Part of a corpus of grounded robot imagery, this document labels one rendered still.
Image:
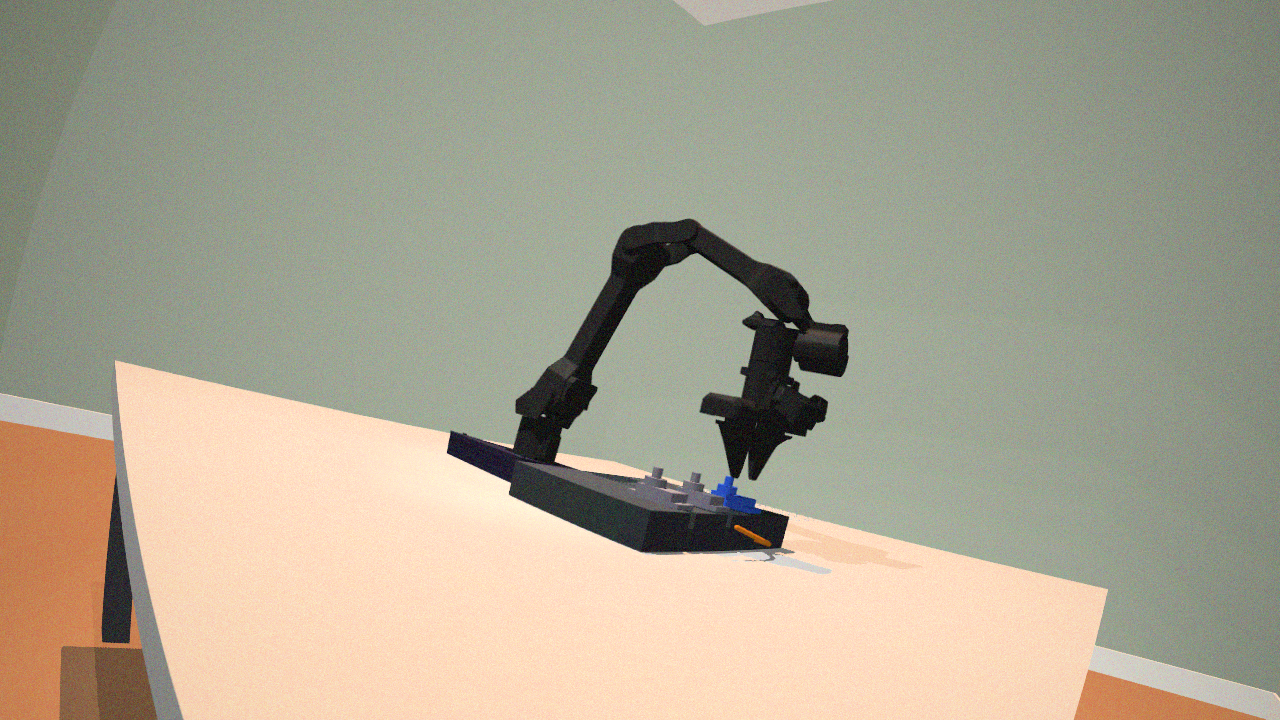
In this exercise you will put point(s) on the blue micro servo with orange cable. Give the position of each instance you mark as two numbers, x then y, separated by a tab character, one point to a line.
737	502

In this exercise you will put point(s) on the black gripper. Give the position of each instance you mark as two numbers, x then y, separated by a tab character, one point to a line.
741	415

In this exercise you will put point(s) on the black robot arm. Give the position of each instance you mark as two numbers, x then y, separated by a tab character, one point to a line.
564	390

